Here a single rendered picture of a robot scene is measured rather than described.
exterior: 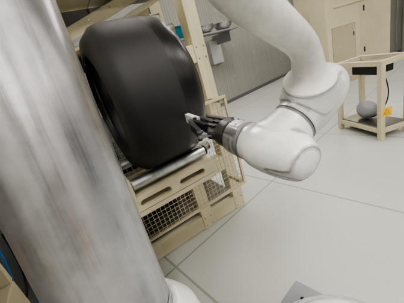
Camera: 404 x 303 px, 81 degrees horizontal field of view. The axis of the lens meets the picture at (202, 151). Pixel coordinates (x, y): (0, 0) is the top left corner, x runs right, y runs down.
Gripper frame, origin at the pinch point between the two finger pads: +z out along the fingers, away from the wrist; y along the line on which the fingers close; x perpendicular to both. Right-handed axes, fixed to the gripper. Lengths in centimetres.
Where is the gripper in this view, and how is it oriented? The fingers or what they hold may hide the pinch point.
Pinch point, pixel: (192, 119)
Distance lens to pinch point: 75.7
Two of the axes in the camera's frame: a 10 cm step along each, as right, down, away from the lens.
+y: -8.2, 4.0, -4.2
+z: -5.5, -3.0, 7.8
